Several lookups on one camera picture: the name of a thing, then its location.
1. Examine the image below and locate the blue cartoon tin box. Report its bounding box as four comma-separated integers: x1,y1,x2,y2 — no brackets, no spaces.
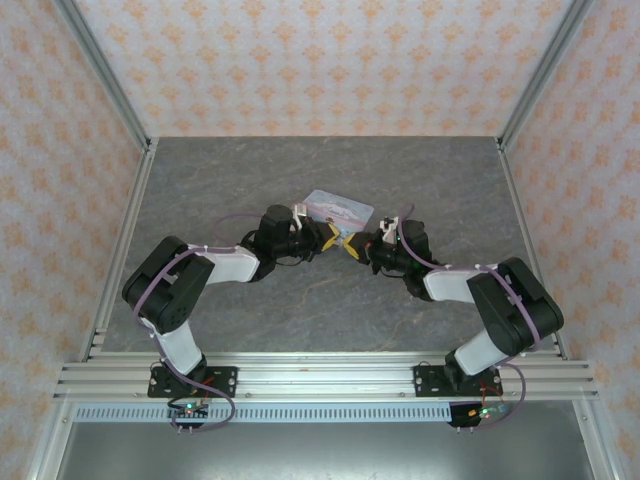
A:
303,188,376,235

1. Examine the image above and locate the grey metal panel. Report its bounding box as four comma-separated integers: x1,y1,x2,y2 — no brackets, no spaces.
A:
54,422,596,480

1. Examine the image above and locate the aluminium base rail beam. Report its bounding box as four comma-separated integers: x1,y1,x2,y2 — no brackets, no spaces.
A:
53,351,600,402

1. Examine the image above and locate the aluminium table side rail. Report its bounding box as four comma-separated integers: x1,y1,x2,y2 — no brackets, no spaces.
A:
497,139,571,361
82,139,160,362

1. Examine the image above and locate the slotted grey cable duct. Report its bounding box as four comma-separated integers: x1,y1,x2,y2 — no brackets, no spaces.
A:
73,403,454,425

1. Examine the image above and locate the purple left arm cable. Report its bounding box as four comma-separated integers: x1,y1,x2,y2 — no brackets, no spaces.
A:
130,211,267,434

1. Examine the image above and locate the aluminium frame post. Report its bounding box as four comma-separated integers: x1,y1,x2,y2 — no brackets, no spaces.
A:
497,0,599,151
52,0,154,151
572,399,624,480
27,399,76,480

